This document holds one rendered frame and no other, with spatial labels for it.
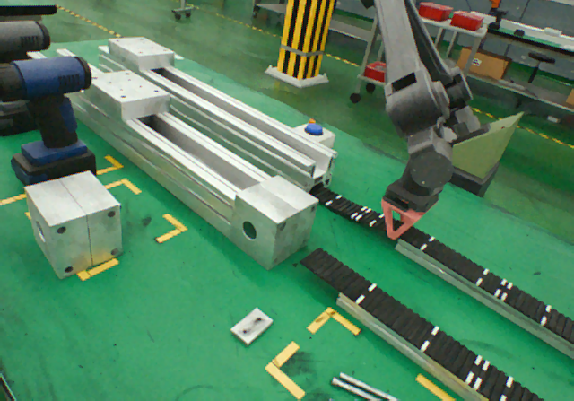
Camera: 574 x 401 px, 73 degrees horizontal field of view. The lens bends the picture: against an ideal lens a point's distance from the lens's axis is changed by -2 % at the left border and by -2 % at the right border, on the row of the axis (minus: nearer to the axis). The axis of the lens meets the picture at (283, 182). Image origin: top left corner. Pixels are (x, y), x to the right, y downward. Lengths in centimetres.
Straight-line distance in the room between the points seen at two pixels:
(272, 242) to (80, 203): 27
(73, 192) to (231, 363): 32
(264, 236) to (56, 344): 30
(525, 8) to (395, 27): 756
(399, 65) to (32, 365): 64
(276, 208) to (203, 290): 16
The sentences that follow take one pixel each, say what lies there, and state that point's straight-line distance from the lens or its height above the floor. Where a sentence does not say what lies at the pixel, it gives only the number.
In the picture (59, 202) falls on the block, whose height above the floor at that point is 87.
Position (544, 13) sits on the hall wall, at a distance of 820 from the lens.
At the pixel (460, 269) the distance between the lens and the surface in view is 71.
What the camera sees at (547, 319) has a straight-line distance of 73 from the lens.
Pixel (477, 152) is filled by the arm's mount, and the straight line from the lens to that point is 112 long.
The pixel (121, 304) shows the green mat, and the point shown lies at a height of 78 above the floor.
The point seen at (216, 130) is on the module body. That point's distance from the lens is 91.
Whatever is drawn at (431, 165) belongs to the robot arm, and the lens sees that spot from 58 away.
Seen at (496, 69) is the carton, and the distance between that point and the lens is 552.
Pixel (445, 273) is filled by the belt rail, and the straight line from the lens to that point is 73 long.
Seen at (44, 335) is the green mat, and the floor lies 78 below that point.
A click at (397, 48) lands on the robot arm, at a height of 110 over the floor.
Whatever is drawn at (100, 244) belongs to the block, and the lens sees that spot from 61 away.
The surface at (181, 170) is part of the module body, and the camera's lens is 72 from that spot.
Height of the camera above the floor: 122
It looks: 32 degrees down
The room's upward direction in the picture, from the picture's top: 11 degrees clockwise
